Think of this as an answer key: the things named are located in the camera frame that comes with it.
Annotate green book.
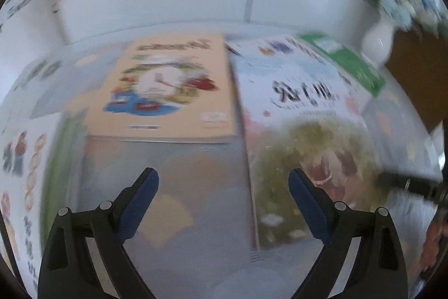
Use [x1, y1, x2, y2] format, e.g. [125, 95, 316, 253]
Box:
[297, 32, 387, 98]

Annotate beige illustrated book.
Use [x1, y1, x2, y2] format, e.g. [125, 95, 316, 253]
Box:
[86, 34, 239, 145]

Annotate white book with cartoon figures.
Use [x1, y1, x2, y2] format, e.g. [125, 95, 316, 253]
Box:
[0, 108, 90, 291]

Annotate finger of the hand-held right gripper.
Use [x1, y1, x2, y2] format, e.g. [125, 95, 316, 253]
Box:
[376, 171, 439, 199]

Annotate person's right hand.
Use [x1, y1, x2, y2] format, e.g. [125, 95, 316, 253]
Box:
[420, 214, 448, 279]

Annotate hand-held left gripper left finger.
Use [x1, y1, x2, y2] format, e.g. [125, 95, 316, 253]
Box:
[38, 167, 160, 299]

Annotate white landscape painting book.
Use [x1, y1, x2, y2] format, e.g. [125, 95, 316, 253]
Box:
[227, 34, 389, 251]

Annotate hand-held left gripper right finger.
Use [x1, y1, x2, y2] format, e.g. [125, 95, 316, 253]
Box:
[288, 169, 410, 299]

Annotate white ribbed vase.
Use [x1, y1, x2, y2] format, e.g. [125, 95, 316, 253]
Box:
[360, 22, 396, 70]

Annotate pale grey printed sheet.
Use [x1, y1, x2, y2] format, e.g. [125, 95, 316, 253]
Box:
[30, 54, 120, 117]

